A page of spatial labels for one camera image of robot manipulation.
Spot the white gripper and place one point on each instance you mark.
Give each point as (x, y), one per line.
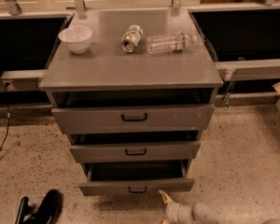
(174, 212)

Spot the grey bottom drawer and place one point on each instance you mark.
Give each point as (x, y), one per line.
(135, 177)

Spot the grey drawer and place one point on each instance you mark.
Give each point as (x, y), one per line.
(135, 177)
(133, 119)
(161, 151)

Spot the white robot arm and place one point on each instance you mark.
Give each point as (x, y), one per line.
(199, 213)

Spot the grey middle drawer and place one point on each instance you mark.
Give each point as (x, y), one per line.
(161, 151)

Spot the grey top drawer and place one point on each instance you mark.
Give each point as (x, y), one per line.
(133, 119)

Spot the grey drawer cabinet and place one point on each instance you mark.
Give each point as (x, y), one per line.
(107, 76)

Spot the black shoe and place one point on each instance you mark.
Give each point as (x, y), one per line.
(47, 210)

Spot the clear plastic water bottle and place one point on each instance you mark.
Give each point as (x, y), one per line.
(172, 42)

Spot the crushed soda can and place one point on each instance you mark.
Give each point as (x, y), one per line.
(131, 38)

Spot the white bowl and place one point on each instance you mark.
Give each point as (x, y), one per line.
(76, 38)

